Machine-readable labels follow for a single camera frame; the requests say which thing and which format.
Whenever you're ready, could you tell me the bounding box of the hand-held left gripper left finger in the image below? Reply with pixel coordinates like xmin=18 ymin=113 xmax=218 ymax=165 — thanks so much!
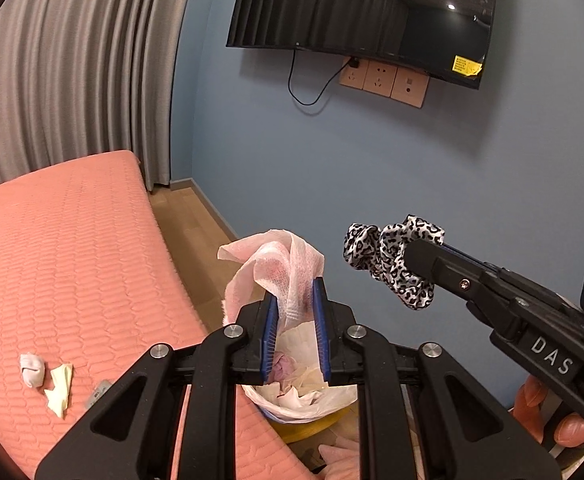
xmin=34 ymin=292 xmax=279 ymax=480

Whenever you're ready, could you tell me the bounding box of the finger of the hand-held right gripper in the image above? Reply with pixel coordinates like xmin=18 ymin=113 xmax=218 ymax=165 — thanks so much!
xmin=442 ymin=243 xmax=495 ymax=272
xmin=404 ymin=239 xmax=527 ymax=330

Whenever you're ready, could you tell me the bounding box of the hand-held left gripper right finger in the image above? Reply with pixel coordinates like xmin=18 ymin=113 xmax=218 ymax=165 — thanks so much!
xmin=312 ymin=276 xmax=562 ymax=480

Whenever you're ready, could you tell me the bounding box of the leopard print scrunchie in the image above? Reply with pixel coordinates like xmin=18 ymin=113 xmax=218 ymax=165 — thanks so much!
xmin=343 ymin=215 xmax=446 ymax=311

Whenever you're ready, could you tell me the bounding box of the white nonwoven face towel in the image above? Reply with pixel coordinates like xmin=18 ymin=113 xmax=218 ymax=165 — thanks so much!
xmin=218 ymin=229 xmax=325 ymax=333

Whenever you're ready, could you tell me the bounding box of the yellow trash bin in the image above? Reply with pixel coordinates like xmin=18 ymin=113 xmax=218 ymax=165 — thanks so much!
xmin=272 ymin=407 xmax=345 ymax=445

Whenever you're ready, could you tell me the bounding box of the person's right hand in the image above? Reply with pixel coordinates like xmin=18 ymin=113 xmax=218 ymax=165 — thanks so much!
xmin=513 ymin=374 xmax=584 ymax=447

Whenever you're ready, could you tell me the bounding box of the pale pink crumpled tissue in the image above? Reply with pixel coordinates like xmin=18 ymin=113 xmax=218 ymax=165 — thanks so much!
xmin=271 ymin=352 xmax=295 ymax=382

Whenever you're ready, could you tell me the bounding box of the pink fluffy cloth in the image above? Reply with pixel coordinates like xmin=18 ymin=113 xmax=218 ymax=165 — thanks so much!
xmin=318 ymin=437 xmax=361 ymax=480

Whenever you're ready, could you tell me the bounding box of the small grey object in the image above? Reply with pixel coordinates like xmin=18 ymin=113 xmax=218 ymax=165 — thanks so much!
xmin=86 ymin=381 xmax=112 ymax=407

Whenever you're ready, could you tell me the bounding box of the pink quilted bed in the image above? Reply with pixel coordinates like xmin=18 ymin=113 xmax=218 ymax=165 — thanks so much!
xmin=0 ymin=149 xmax=323 ymax=480

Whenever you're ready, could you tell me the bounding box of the cream paper scrap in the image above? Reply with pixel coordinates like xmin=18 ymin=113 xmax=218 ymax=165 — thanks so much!
xmin=43 ymin=363 xmax=74 ymax=419

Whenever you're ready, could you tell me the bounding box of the small white crumpled tissue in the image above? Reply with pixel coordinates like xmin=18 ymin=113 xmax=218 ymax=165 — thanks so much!
xmin=18 ymin=353 xmax=46 ymax=387

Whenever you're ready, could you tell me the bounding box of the grey pleated curtain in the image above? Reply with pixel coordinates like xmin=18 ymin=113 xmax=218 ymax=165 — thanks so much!
xmin=0 ymin=0 xmax=205 ymax=193

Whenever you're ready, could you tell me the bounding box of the beige wall switch plate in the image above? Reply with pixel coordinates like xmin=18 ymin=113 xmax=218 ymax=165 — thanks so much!
xmin=391 ymin=66 xmax=430 ymax=109

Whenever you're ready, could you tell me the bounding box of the beige wall socket plate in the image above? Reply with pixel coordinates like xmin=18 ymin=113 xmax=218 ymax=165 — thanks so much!
xmin=363 ymin=60 xmax=399 ymax=96
xmin=340 ymin=57 xmax=370 ymax=90

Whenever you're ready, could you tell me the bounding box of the black power cable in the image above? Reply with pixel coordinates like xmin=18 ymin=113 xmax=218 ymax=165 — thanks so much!
xmin=287 ymin=46 xmax=353 ymax=107

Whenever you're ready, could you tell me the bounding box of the black wall television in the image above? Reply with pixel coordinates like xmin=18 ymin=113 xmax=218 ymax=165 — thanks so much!
xmin=226 ymin=0 xmax=498 ymax=91

